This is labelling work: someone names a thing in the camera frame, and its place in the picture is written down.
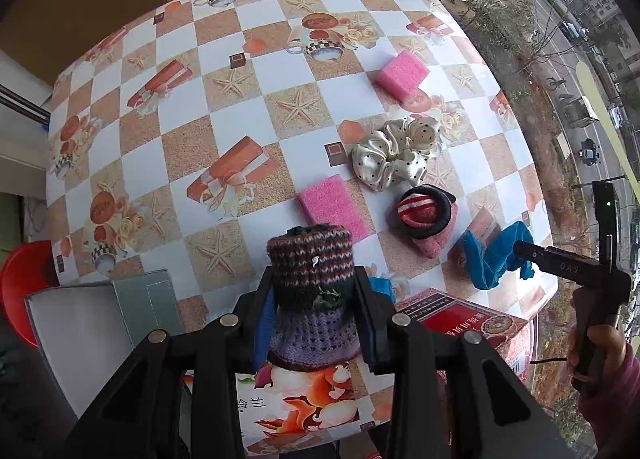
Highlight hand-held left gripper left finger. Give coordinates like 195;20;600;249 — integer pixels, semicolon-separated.
65;269;281;459

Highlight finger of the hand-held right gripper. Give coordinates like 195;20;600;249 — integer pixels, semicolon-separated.
512;239;566;274

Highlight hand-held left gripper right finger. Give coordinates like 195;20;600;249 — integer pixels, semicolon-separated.
352;264;576;459

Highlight striped knitted wool hat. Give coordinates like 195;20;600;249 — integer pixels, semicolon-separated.
266;224;363;372

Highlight pink sponge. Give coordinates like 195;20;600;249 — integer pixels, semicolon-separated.
297;175;368;246
375;49;431;101

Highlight cream polka dot scrunchie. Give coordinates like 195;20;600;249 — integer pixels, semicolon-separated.
350;115;443;193

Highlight grey box with white inside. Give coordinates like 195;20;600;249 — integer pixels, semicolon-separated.
25;269;193;422

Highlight person's right forearm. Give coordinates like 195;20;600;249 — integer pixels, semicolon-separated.
575;343;640;452

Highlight person's right hand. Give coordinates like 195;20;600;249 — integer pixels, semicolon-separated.
566;323;629;392

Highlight floral tissue packet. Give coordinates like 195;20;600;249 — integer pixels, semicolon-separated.
235;359;393;445

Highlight red printed box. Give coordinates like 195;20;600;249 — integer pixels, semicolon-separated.
395;289;530;385

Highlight red pink rolled socks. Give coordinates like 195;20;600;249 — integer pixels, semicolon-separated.
397;185;457;260

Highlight red plastic stool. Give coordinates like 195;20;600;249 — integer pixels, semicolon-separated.
0;240;53;347

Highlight checkered printed tablecloth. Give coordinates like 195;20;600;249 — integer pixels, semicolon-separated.
45;0;561;445

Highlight white cabinet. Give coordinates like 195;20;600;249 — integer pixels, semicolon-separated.
0;49;57;185

